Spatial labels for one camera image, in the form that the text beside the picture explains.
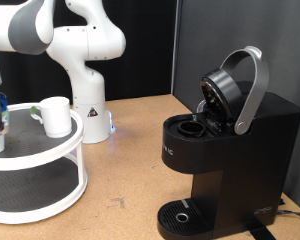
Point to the black drip tray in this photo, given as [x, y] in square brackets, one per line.
[171, 216]

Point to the black tape strip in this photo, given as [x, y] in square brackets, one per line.
[261, 233]

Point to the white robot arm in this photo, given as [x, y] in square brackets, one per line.
[86, 83]

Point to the white two-tier turntable shelf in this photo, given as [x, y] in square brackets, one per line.
[30, 133]

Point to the black keurig coffee machine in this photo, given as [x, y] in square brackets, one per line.
[256, 166]

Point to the wrist camera blue mount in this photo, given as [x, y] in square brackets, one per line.
[2, 103]

